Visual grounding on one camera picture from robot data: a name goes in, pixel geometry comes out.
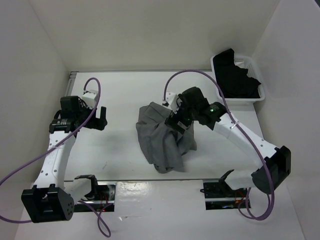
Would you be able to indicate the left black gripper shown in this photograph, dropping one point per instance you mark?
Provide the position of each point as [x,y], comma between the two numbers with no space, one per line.
[98,123]

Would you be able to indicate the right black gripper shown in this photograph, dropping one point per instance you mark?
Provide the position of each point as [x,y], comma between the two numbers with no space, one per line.
[173,118]

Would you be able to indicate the grey pleated skirt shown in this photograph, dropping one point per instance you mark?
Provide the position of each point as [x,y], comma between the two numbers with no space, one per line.
[162,146]

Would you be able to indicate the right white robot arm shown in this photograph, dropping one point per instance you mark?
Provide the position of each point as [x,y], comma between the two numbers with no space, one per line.
[273,164]

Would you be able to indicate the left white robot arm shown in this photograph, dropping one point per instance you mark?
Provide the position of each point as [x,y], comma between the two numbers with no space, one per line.
[49,200]

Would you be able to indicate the black skirt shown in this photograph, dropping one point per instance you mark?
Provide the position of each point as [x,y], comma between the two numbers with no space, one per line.
[232,79]

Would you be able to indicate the white plastic basket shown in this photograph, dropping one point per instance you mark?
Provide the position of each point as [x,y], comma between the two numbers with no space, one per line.
[248,63]

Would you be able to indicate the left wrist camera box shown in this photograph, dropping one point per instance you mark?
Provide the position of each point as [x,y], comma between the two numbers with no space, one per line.
[90,97]

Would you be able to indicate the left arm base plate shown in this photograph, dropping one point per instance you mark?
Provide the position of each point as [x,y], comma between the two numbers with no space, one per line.
[104,199]

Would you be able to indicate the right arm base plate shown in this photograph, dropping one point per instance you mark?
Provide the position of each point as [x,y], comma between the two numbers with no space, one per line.
[217,199]

